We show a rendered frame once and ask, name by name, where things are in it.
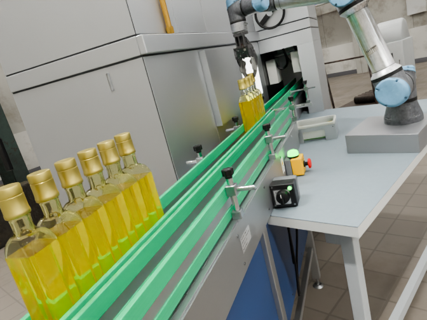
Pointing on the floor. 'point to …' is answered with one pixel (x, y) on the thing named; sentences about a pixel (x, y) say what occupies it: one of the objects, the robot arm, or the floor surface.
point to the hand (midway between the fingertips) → (250, 75)
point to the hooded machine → (398, 40)
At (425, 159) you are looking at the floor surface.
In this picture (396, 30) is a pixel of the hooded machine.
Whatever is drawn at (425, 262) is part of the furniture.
